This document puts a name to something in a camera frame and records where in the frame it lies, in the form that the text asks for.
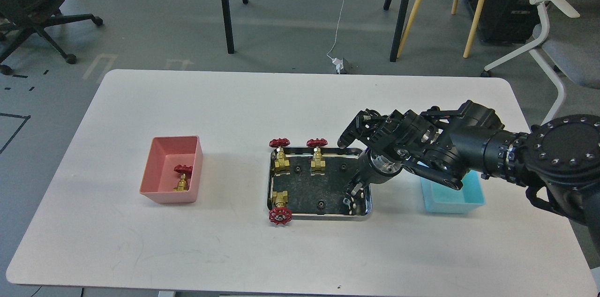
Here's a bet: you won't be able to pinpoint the wooden easel legs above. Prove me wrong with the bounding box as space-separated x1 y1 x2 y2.
397 0 496 59

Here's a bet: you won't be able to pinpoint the pink plastic box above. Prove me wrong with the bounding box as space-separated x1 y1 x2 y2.
139 135 203 204

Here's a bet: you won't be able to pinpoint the black office chair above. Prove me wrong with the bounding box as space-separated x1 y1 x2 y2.
0 0 103 64

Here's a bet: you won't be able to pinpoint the stainless steel tray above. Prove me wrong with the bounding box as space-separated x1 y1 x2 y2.
266 146 367 220

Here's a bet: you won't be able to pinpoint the small black gear bottom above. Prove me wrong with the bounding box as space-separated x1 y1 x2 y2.
316 200 326 211

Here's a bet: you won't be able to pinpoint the blue plastic box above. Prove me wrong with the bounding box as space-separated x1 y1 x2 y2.
420 170 486 214

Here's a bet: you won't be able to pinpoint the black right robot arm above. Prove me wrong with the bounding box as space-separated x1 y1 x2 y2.
337 100 600 248

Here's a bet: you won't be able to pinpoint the brass valve bottom left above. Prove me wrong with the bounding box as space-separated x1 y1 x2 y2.
269 190 293 225

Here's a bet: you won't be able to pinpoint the brass valve red handwheel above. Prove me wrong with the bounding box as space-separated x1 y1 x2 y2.
172 164 193 192

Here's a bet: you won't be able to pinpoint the brass valve top middle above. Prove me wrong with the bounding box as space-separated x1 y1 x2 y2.
306 138 328 176

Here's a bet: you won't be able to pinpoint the white power adapter with cable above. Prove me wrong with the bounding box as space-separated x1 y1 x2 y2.
327 0 358 74

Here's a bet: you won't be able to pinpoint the grey white office chair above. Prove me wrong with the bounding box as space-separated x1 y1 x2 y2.
481 0 600 122

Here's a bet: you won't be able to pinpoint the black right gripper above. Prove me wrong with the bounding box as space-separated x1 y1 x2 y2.
337 109 440 215

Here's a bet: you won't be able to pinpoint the brass valve top left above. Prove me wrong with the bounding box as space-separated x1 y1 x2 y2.
269 138 291 176

